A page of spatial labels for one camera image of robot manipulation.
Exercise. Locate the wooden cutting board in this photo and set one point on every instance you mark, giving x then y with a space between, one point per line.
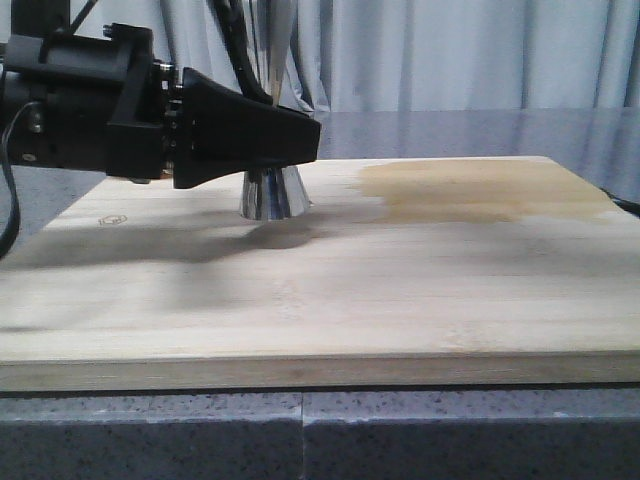
404 272

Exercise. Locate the grey curtain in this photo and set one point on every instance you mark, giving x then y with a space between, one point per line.
366 56

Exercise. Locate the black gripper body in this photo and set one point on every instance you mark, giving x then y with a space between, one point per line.
84 103

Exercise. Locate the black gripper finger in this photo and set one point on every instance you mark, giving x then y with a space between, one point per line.
221 132

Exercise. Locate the steel double jigger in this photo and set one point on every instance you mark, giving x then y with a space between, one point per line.
273 193

